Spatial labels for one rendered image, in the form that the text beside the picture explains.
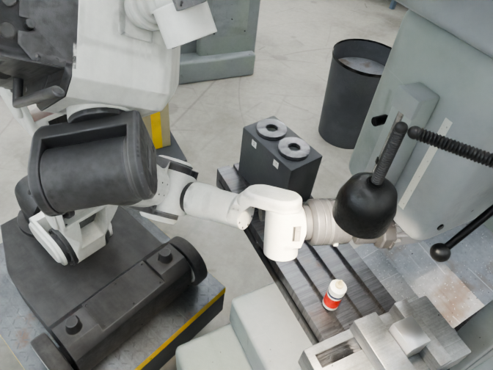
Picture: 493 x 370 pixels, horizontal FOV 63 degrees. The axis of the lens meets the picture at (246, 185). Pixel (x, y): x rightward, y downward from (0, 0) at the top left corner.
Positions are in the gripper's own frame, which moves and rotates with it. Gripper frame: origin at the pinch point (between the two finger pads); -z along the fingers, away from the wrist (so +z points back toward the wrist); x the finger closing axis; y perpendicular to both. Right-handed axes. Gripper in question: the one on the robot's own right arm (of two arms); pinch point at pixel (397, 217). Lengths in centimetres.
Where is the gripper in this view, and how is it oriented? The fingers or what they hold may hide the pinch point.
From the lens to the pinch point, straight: 83.7
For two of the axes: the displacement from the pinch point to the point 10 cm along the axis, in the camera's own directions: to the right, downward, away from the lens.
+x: -1.4, -7.2, 6.8
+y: -1.0, 7.0, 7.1
